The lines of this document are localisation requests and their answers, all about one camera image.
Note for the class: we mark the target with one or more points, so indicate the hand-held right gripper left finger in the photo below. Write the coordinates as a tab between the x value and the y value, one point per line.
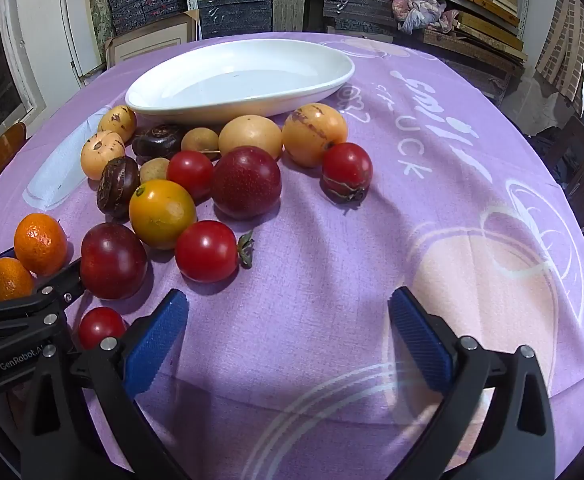
157	340

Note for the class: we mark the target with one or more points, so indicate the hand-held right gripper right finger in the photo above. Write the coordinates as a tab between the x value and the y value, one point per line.
421	340

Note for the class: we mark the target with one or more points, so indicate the dark red plum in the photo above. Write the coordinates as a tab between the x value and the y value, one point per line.
113	261

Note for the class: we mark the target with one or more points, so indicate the small red tomato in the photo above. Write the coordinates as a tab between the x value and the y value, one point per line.
101	327

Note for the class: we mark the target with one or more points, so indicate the dark water chestnut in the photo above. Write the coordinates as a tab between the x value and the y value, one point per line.
117	186
158	141

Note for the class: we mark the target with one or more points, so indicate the yellow orange tomato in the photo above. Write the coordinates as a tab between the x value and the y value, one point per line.
162	213

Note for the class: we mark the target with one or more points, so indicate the pale yellow melon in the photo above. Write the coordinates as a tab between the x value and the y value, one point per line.
102	154

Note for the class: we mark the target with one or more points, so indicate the brown longan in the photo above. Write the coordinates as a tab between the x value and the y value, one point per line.
200	141
153	170

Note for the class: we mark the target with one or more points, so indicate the small spotted yellow melon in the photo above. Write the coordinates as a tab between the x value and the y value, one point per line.
117	122

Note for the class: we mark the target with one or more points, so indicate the red tomato with dry stem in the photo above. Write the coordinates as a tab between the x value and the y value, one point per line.
347	170

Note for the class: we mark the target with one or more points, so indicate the striped yellow pepino melon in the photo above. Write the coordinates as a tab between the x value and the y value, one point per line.
314	134

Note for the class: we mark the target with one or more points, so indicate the white oval dish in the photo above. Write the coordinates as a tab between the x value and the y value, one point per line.
247	75

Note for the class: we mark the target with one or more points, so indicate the light wooden chair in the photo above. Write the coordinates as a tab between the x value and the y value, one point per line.
2	152

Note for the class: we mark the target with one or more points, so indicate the purple printed tablecloth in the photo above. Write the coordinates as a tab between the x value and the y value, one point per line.
322	260

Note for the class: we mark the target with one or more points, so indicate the dark bag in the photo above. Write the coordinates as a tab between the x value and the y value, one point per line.
551	147

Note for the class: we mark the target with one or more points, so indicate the white board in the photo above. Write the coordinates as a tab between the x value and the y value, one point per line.
77	20

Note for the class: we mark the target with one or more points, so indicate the framed picture in cardboard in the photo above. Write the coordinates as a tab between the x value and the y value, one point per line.
147	40

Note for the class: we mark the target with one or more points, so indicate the green marbled slab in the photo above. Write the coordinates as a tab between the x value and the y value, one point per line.
97	5

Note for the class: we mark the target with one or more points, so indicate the stack of flat wooden cases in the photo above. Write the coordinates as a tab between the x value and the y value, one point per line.
471	47

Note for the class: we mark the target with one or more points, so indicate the stack of blue floral boxes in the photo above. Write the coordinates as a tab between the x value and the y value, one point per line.
147	0

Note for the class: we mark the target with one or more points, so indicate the stack of dark grey boxes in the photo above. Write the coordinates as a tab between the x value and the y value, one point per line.
234	10

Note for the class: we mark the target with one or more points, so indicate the brick pattern curtain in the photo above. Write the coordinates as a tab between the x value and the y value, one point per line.
566	45

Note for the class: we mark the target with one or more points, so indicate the pink cloth bundle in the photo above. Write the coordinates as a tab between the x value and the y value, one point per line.
421	10

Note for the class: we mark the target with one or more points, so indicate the stack of dark patterned boxes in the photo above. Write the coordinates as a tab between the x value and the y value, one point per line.
359	10

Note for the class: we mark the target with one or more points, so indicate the upright woven panels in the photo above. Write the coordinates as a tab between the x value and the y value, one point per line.
289	7

